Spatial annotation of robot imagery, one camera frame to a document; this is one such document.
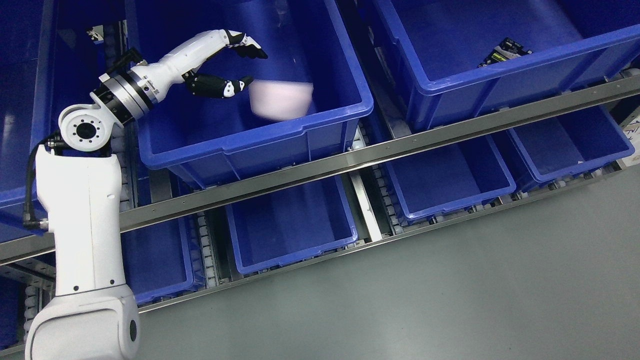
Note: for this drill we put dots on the lower blue bin left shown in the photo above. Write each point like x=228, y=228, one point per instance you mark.
x=163, y=261

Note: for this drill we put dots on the pink bowl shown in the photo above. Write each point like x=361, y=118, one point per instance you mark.
x=280, y=100

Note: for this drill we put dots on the large blue bin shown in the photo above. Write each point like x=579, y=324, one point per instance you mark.
x=453, y=60
x=209, y=142

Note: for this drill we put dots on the black yellow packaged item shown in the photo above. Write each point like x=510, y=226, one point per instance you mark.
x=507, y=49

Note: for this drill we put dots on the blue bin far left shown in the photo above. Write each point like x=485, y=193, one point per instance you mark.
x=48, y=61

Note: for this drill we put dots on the large blue bin centre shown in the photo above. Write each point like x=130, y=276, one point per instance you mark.
x=209, y=142

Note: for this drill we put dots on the metal shelf rail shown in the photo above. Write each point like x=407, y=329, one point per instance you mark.
x=521, y=115

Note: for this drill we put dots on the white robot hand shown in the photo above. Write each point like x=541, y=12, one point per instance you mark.
x=179, y=64

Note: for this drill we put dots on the large blue bin right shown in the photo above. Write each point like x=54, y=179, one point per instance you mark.
x=453, y=60

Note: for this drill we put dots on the lower blue bin right centre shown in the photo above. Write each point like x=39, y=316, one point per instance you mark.
x=446, y=179

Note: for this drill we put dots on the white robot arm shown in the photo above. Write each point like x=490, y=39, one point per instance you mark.
x=73, y=190

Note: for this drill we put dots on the lower blue bin far right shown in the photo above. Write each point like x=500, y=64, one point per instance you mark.
x=542, y=152

